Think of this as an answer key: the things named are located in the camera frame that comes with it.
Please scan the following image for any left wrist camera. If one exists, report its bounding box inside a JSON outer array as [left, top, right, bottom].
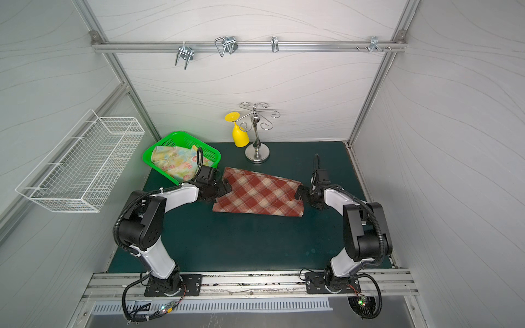
[[194, 165, 217, 186]]

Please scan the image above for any metal bracket right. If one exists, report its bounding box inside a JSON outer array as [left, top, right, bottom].
[[355, 36, 392, 53]]

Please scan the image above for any red plaid skirt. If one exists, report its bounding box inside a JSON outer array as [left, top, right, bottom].
[[212, 168, 304, 217]]

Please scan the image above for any white wire basket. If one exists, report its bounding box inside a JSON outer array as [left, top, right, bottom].
[[15, 109, 145, 213]]

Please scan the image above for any metal u-bolt clamp middle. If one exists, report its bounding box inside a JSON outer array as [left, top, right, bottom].
[[215, 36, 239, 57]]

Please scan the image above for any white vent strip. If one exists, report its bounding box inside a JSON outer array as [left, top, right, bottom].
[[91, 297, 333, 315]]

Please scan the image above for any pastel floral skirt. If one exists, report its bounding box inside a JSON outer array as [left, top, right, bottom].
[[150, 145, 200, 182]]

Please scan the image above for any metal u-bolt clamp left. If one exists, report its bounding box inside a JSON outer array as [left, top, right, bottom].
[[174, 45, 194, 70]]

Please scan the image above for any metal hook clamp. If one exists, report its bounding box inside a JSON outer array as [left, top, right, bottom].
[[270, 36, 279, 53]]

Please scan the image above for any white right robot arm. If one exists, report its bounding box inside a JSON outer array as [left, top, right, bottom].
[[295, 184, 393, 293]]

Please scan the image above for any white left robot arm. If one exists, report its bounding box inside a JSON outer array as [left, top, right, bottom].
[[113, 180, 232, 294]]

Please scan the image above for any chrome cup holder stand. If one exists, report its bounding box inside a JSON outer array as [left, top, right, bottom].
[[235, 102, 280, 164]]

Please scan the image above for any metal u-bolt clamp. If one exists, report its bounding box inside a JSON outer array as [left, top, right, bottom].
[[174, 45, 194, 70], [215, 36, 239, 57]]

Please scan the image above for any yellow plastic goblet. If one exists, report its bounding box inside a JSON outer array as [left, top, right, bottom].
[[225, 112, 250, 148]]

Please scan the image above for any green plastic basket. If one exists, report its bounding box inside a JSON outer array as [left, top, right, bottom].
[[142, 131, 221, 185]]

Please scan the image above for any aluminium crossbar rail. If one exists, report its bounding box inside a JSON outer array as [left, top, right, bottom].
[[92, 39, 408, 53]]

